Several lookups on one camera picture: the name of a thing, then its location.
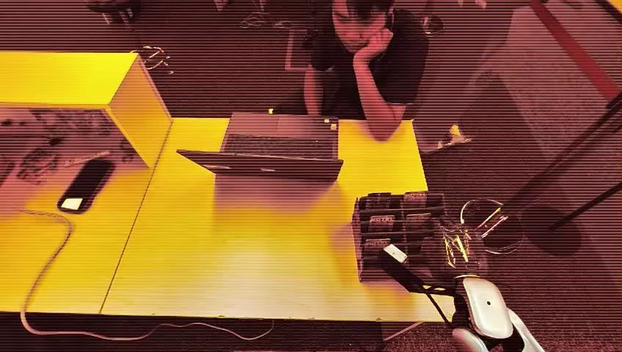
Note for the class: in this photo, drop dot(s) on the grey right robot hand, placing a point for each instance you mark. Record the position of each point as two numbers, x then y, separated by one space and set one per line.
413 281

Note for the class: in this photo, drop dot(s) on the pale key card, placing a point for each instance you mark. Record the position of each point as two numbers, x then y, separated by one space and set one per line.
395 253

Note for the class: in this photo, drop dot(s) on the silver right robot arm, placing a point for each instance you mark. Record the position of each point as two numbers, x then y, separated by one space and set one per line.
522 335

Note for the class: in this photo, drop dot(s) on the person's left forearm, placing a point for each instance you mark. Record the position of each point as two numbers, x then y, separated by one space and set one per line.
376 104

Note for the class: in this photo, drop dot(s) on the dark hotel key card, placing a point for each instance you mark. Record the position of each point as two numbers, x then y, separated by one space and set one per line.
416 198
377 242
382 220

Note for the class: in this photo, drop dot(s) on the black tiered card rack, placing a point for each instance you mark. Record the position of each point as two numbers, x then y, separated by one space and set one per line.
388 233

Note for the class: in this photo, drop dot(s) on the person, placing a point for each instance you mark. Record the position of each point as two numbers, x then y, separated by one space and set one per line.
374 63

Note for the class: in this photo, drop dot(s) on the person's left hand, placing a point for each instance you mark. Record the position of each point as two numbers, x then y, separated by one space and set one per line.
374 44

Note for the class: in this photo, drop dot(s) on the clear glass pen cup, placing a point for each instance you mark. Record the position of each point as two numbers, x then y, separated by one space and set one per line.
459 250
482 221

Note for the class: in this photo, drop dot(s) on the round dark stand base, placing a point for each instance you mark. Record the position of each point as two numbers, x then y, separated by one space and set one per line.
554 237

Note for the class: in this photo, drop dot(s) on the small yellow floor object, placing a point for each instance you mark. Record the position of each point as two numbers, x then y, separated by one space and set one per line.
455 137

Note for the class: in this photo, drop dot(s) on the black slanted stand pole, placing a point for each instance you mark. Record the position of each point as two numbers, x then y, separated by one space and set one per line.
563 155
588 204

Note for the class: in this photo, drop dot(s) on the open grey laptop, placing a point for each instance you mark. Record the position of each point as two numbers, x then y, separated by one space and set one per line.
272 146

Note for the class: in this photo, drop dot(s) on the red bar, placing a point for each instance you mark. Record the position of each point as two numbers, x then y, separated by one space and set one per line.
573 48

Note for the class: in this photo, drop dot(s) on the black handheld device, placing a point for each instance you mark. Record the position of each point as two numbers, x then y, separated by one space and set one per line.
86 184

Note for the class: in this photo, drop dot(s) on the yellow box cabinet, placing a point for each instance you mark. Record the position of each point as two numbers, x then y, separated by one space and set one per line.
87 82

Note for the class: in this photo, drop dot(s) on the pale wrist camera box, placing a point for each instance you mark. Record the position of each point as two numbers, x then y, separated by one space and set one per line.
486 305

